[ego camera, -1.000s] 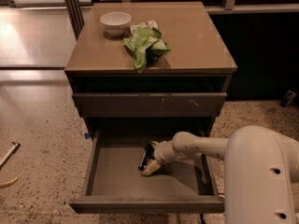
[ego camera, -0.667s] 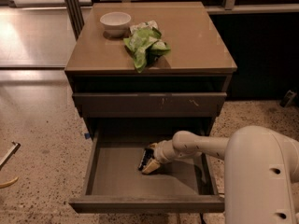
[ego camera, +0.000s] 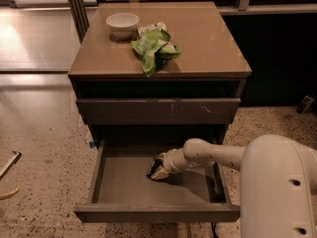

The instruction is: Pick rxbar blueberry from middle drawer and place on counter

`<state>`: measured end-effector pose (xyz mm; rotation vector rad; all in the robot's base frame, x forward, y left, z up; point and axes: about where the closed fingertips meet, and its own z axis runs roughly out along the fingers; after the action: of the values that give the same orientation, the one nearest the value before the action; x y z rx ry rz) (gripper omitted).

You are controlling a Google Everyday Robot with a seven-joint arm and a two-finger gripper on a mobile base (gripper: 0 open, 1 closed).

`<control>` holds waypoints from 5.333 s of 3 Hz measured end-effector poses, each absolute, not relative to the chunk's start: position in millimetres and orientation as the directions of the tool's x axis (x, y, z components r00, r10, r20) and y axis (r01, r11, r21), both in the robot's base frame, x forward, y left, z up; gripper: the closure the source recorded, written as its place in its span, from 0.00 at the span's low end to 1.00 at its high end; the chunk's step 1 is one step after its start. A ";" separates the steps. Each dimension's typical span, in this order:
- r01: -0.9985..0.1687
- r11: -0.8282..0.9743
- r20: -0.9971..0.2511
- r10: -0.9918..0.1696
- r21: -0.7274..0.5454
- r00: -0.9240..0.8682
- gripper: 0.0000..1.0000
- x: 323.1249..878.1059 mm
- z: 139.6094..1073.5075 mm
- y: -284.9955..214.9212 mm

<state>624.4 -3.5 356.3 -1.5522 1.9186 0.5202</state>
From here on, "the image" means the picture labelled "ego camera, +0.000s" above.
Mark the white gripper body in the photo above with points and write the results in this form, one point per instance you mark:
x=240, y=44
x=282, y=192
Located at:
x=170, y=163

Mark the dark blueberry rxbar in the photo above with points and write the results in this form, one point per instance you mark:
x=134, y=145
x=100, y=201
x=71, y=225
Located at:
x=154, y=168

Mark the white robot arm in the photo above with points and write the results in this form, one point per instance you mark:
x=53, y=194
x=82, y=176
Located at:
x=278, y=177

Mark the closed top drawer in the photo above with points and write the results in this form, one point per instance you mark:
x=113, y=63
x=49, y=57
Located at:
x=154, y=111

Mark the open middle drawer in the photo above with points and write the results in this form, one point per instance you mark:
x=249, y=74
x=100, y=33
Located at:
x=121, y=193

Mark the brown drawer cabinet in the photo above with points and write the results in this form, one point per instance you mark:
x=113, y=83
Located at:
x=210, y=66

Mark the blue tape piece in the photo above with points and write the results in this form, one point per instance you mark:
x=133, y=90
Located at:
x=92, y=144

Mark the green chip bag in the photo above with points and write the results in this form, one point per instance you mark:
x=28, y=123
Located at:
x=154, y=47

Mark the white ceramic bowl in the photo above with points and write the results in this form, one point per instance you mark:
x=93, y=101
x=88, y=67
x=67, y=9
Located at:
x=122, y=25

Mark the dark floor object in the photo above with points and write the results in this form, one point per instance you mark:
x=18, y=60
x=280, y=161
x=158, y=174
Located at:
x=305, y=104

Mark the metal chair leg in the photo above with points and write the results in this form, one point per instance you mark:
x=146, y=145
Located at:
x=4, y=170

